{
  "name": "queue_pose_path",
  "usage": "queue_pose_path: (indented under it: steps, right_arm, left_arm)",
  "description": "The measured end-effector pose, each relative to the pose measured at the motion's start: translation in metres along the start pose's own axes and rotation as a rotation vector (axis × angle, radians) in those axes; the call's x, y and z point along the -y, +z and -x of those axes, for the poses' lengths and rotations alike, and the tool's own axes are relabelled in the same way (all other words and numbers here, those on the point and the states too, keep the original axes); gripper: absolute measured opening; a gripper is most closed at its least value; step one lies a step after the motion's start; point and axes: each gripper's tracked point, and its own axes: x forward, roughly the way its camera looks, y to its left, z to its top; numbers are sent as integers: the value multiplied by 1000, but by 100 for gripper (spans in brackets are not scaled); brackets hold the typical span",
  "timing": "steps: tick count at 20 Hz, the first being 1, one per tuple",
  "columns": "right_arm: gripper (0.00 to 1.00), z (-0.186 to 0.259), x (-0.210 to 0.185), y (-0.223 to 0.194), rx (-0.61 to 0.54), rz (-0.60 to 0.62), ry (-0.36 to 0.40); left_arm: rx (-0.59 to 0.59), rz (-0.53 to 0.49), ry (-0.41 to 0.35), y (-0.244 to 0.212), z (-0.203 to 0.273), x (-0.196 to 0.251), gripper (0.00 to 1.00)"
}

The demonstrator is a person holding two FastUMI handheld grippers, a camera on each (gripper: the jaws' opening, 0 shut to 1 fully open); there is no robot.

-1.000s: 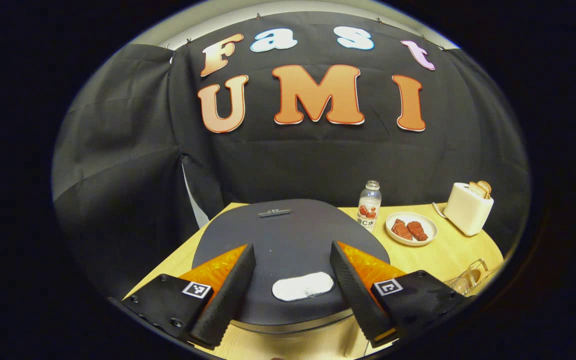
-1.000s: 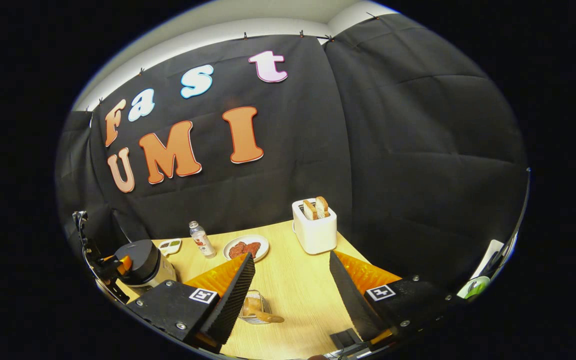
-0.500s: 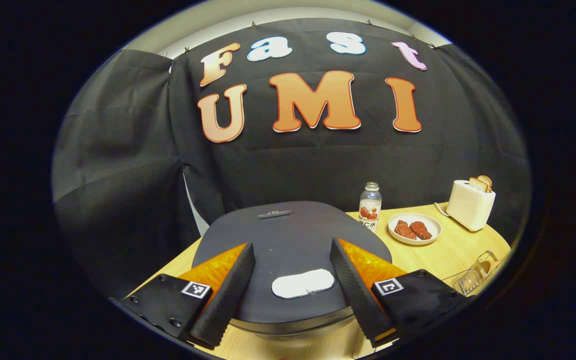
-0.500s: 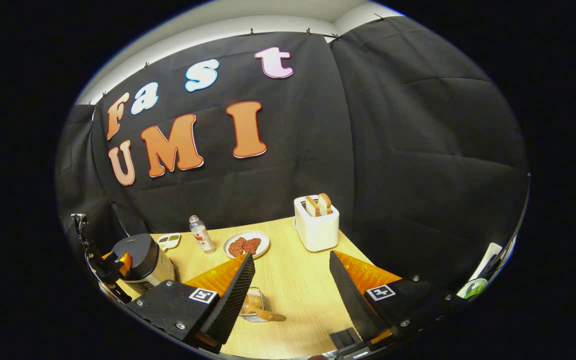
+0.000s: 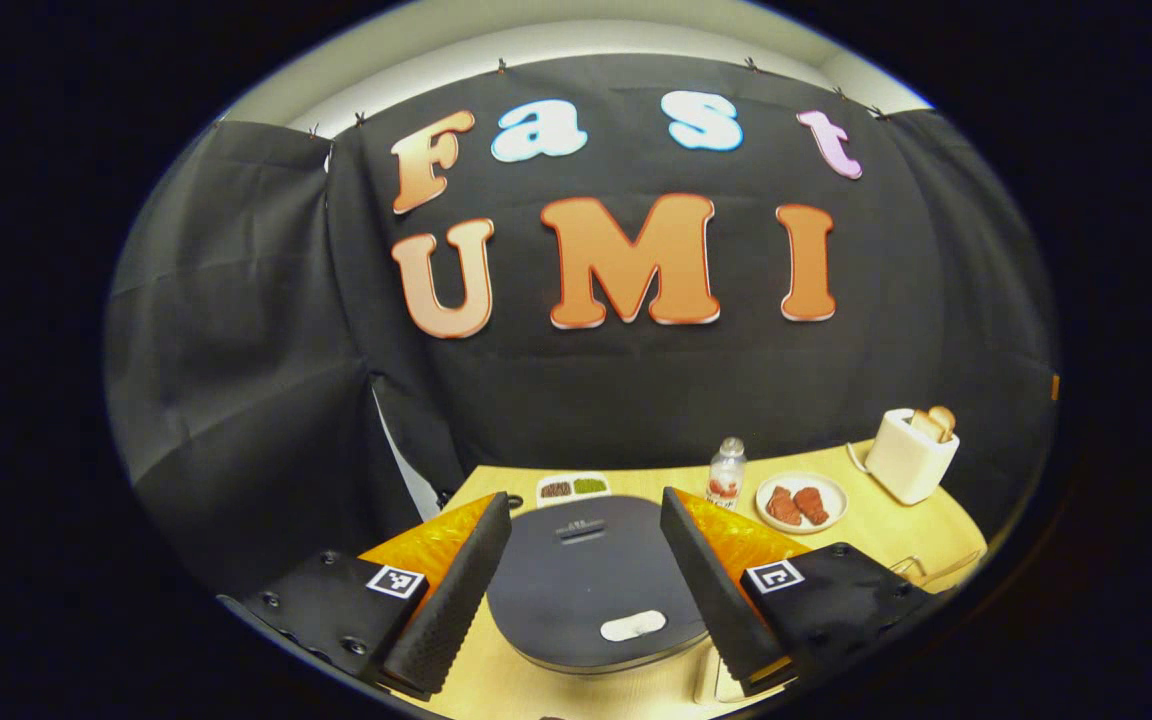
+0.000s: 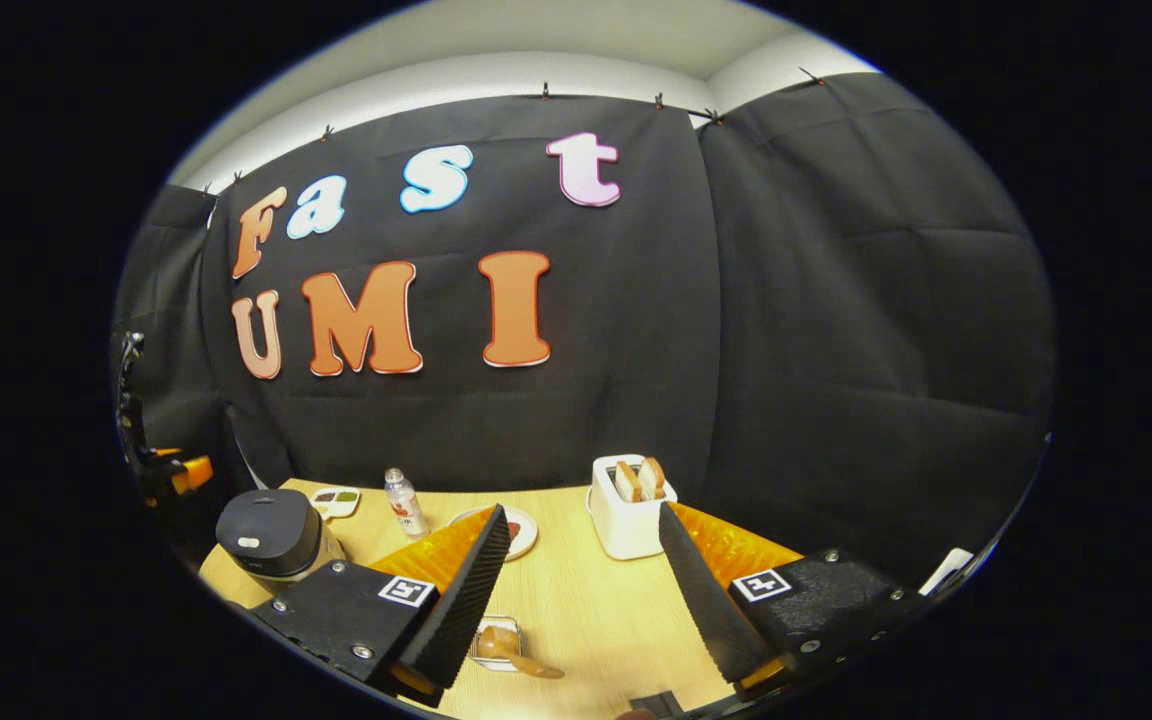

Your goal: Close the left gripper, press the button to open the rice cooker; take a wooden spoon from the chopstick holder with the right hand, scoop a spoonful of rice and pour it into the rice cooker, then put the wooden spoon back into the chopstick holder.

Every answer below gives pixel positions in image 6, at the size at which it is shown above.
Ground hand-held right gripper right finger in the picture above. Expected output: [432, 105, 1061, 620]
[658, 500, 934, 701]

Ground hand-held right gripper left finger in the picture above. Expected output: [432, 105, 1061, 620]
[249, 503, 514, 709]

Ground metal wire chopstick holder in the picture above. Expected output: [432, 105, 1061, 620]
[469, 614, 524, 673]

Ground wooden spoon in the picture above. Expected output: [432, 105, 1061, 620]
[476, 626, 567, 681]

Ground black and silver rice cooker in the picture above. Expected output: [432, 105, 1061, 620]
[215, 488, 347, 584]

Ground white oval plate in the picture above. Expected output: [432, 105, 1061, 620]
[448, 505, 539, 562]

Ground white toaster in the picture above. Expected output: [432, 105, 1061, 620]
[588, 455, 680, 561]

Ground small clear drink bottle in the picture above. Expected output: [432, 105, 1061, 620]
[383, 467, 430, 540]

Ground small white sauce dish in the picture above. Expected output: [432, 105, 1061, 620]
[308, 486, 363, 521]

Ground black backdrop cloth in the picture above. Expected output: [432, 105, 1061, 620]
[114, 72, 1055, 591]

